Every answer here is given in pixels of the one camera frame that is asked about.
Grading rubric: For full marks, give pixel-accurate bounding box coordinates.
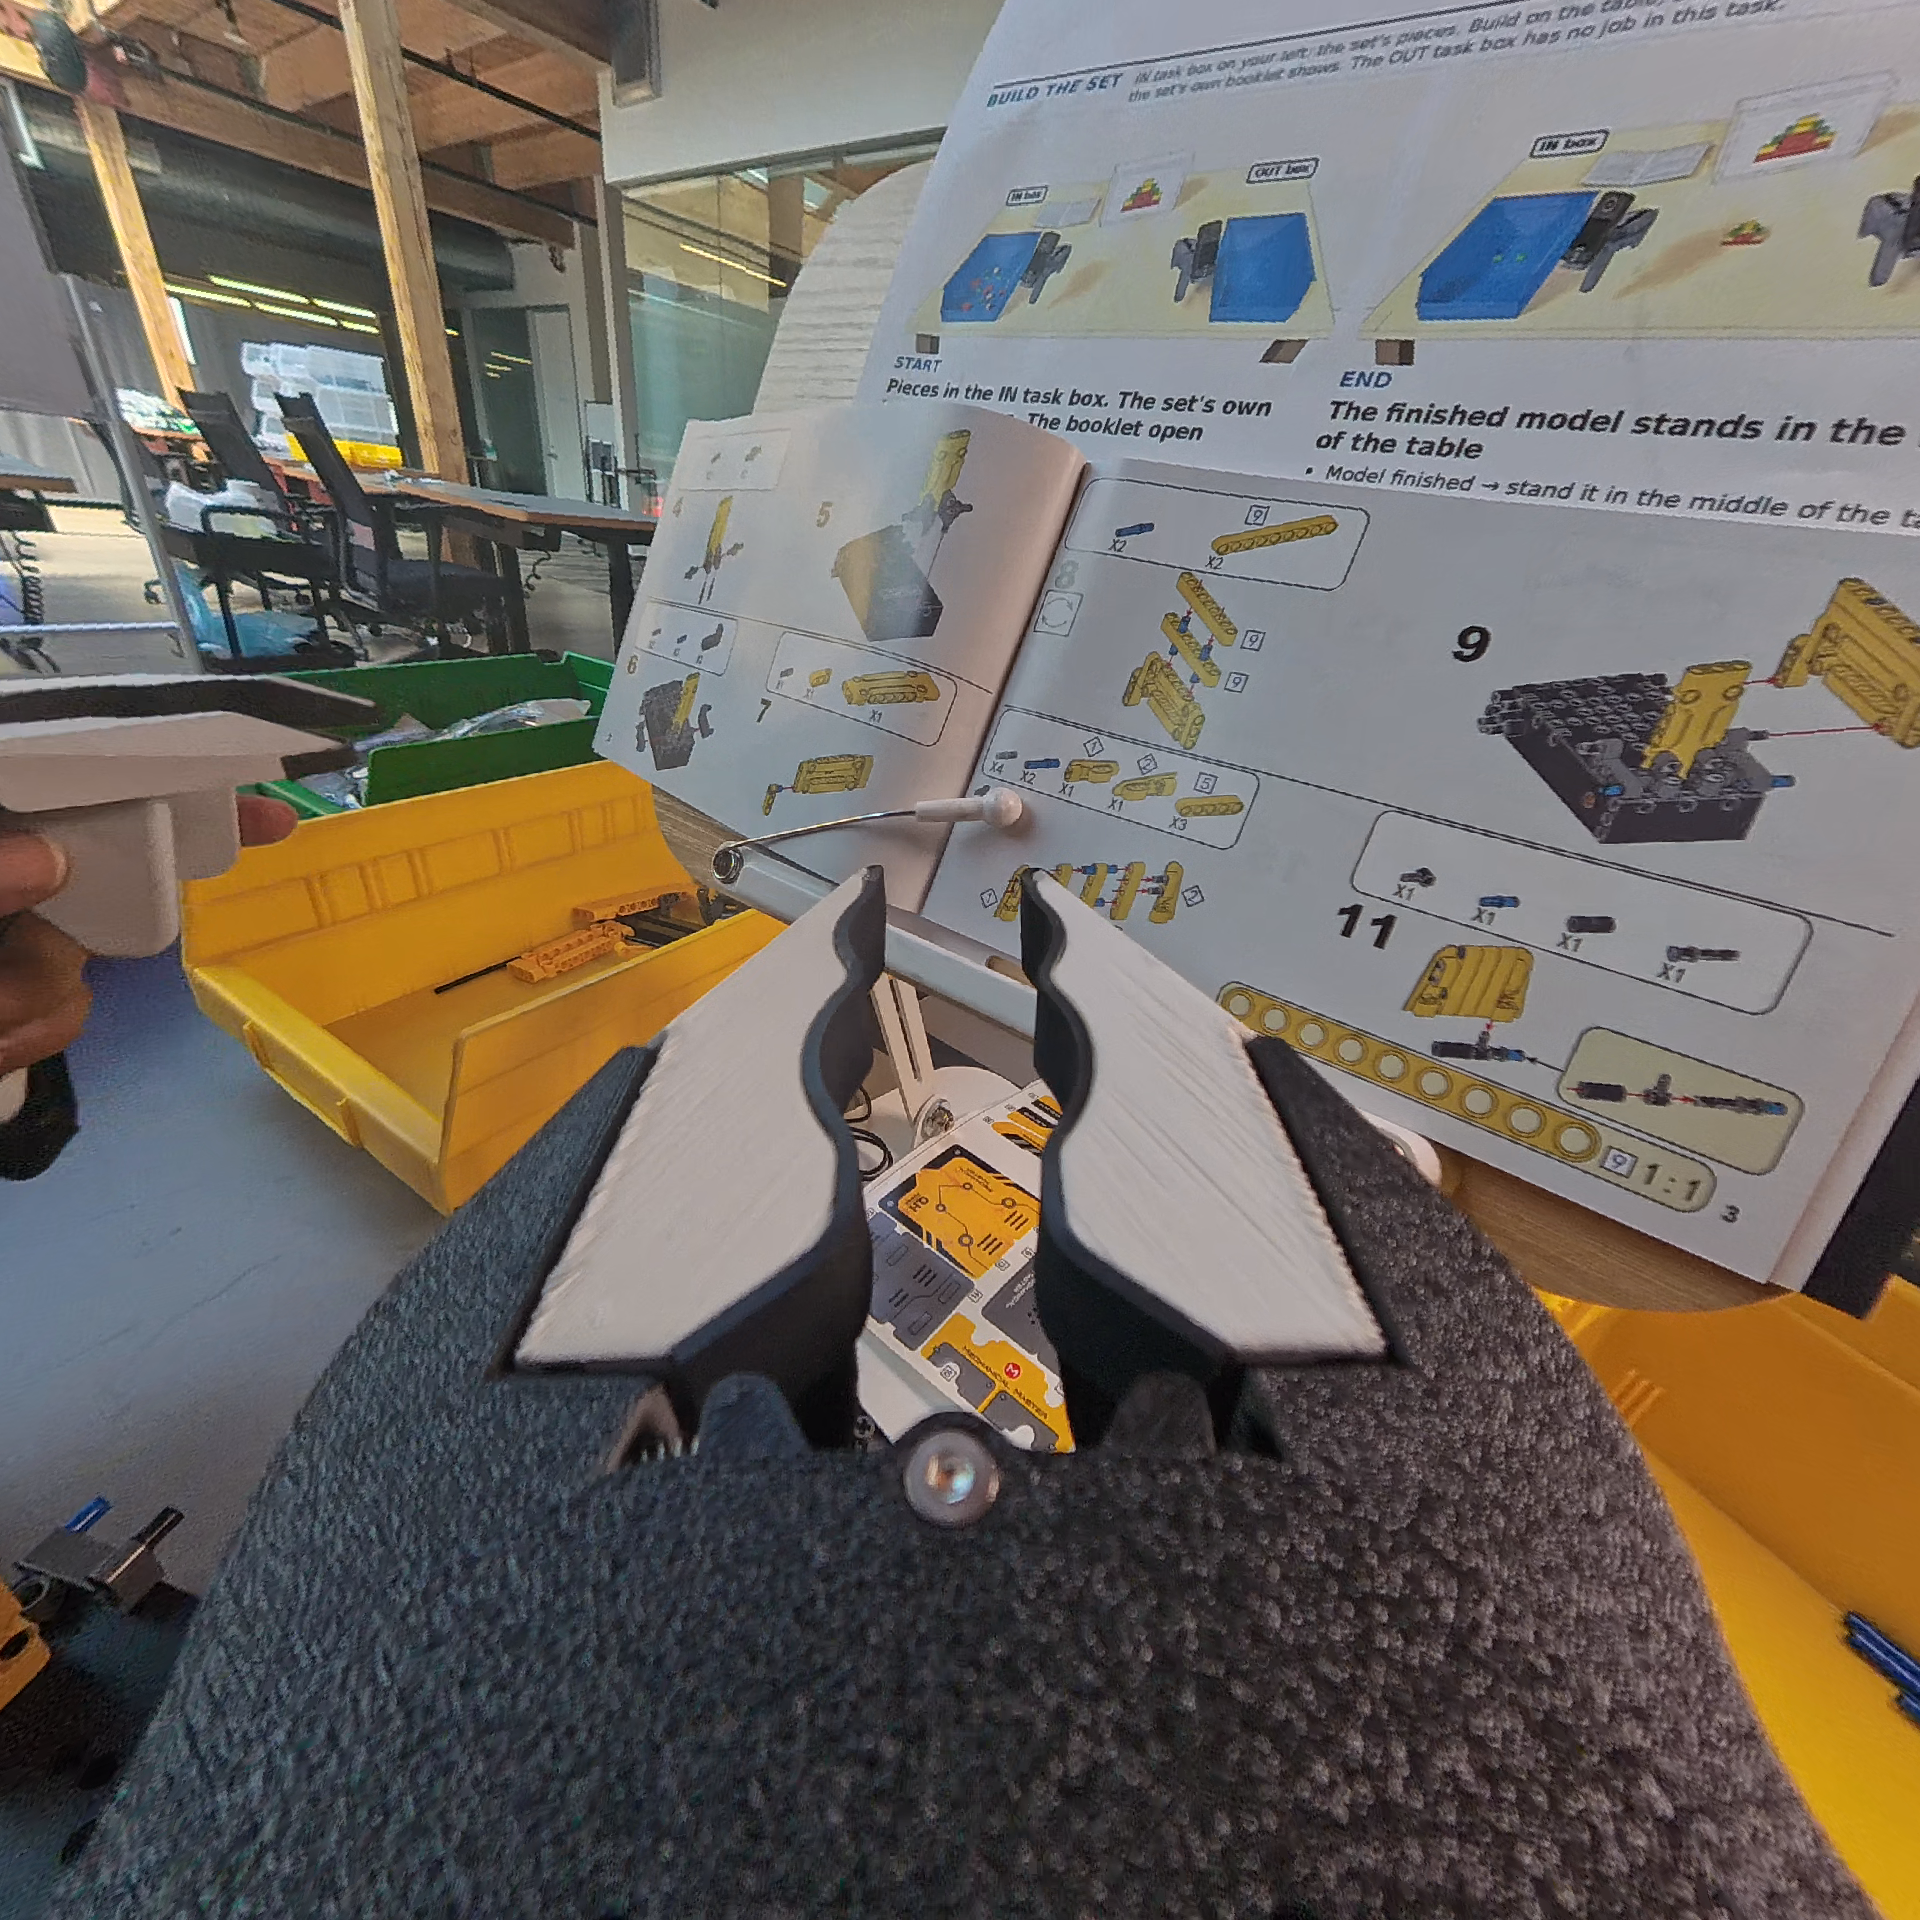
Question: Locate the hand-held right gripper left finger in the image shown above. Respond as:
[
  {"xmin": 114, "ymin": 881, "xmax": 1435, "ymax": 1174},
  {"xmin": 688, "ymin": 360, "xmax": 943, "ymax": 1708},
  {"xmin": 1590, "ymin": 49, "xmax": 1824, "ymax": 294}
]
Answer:
[{"xmin": 516, "ymin": 871, "xmax": 890, "ymax": 1376}]

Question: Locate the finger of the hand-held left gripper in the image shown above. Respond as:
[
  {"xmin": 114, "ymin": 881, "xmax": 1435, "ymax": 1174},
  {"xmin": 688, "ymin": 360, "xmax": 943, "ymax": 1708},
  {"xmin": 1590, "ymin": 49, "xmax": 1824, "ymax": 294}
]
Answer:
[{"xmin": 0, "ymin": 676, "xmax": 377, "ymax": 956}]

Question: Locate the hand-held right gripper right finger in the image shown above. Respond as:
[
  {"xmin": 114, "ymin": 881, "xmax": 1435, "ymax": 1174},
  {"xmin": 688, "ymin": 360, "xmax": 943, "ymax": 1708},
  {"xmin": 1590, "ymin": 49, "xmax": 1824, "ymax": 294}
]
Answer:
[{"xmin": 1022, "ymin": 879, "xmax": 1393, "ymax": 1367}]

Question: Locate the yellow storage bin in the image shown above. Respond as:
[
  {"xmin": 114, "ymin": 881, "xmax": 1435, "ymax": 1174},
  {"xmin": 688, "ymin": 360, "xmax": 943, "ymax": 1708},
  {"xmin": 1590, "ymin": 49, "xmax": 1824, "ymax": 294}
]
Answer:
[
  {"xmin": 180, "ymin": 760, "xmax": 790, "ymax": 1216},
  {"xmin": 1536, "ymin": 1284, "xmax": 1920, "ymax": 1920}
]

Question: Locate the black lego model yellow beam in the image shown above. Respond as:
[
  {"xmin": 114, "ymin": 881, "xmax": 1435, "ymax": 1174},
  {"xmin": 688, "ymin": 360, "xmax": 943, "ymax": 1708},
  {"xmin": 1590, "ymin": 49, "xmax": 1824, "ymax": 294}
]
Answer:
[{"xmin": 0, "ymin": 1494, "xmax": 187, "ymax": 1719}]

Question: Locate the heap of grey lego pieces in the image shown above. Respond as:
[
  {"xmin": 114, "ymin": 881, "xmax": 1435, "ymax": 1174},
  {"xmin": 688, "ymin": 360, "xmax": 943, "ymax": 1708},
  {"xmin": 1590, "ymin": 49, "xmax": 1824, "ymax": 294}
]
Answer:
[{"xmin": 1838, "ymin": 1610, "xmax": 1920, "ymax": 1738}]

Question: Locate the heap of yellow lego parts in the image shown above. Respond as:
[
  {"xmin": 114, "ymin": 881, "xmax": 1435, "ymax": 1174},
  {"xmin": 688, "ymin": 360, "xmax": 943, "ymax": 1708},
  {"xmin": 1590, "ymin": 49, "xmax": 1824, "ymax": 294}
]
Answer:
[{"xmin": 438, "ymin": 887, "xmax": 715, "ymax": 992}]

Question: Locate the open lego instruction manual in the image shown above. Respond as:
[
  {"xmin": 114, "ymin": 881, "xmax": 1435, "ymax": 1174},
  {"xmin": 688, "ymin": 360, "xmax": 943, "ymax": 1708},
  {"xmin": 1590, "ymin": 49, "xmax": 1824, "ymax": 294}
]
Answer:
[{"xmin": 595, "ymin": 400, "xmax": 1920, "ymax": 1299}]

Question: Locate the person's left hand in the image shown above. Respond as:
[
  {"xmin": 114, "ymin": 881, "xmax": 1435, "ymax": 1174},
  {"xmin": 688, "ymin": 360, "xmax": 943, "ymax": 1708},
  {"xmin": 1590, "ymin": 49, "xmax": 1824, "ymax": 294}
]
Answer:
[{"xmin": 0, "ymin": 825, "xmax": 99, "ymax": 1178}]

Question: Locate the sticker sheet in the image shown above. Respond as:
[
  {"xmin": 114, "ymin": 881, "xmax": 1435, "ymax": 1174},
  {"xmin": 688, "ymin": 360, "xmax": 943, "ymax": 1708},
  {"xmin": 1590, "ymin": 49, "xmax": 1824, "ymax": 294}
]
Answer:
[{"xmin": 864, "ymin": 1081, "xmax": 1076, "ymax": 1449}]

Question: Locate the black office chair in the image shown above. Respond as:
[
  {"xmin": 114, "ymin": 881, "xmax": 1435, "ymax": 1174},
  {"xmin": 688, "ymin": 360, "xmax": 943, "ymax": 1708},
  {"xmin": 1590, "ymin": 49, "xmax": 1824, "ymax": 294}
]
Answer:
[
  {"xmin": 167, "ymin": 384, "xmax": 347, "ymax": 647},
  {"xmin": 278, "ymin": 391, "xmax": 519, "ymax": 654}
]

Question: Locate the green storage bin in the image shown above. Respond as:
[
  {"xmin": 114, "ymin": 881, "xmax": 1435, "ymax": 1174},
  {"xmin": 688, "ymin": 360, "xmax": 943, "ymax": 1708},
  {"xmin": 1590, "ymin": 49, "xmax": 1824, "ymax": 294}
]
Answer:
[{"xmin": 266, "ymin": 651, "xmax": 702, "ymax": 818}]

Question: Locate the metal gooseneck page holder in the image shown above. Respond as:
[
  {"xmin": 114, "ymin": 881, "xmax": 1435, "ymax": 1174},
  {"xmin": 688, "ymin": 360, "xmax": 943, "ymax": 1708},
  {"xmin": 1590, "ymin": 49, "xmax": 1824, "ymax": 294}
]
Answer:
[{"xmin": 711, "ymin": 787, "xmax": 1031, "ymax": 884}]

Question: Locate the wooden office desk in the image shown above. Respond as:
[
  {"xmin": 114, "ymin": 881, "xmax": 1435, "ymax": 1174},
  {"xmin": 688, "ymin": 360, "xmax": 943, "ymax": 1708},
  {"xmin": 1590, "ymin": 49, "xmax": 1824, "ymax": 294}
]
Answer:
[{"xmin": 362, "ymin": 467, "xmax": 668, "ymax": 647}]

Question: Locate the printed task instruction sheet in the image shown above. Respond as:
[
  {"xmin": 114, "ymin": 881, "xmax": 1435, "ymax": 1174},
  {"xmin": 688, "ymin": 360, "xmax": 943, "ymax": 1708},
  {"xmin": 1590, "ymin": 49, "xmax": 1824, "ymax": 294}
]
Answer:
[{"xmin": 856, "ymin": 0, "xmax": 1920, "ymax": 559}]

